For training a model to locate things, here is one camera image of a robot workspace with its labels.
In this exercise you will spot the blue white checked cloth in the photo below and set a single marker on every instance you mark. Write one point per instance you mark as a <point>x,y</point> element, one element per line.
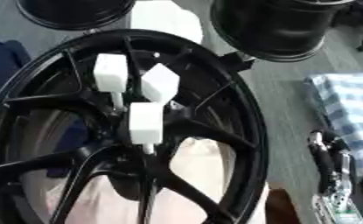
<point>348,116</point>

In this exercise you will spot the white pin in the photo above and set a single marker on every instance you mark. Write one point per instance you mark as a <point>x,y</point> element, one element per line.
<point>110,73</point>
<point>160,83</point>
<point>145,122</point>

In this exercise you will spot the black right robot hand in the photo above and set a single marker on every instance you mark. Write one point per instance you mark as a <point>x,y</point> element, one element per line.
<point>326,159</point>

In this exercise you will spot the black spoked wheel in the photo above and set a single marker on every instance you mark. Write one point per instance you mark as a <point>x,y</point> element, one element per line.
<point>225,87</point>

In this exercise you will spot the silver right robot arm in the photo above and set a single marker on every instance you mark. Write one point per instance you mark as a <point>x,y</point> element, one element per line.
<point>337,208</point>

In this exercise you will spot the black round wheel rim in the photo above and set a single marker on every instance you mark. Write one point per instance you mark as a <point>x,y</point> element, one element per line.
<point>276,26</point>
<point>72,13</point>

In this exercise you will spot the person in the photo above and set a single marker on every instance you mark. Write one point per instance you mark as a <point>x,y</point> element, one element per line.
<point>3,67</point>

